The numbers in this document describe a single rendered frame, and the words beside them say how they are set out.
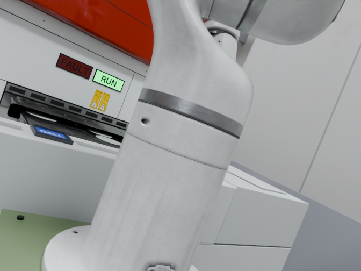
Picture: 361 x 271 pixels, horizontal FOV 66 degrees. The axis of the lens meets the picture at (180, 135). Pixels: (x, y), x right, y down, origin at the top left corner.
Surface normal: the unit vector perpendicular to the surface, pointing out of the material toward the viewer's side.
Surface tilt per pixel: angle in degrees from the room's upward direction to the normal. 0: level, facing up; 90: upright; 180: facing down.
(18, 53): 90
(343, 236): 90
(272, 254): 90
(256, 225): 90
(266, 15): 145
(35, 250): 2
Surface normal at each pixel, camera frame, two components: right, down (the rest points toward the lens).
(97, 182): 0.55, 0.26
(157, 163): -0.22, -0.07
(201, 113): 0.11, 0.07
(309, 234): -0.83, -0.30
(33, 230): 0.36, -0.93
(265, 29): -0.35, 0.92
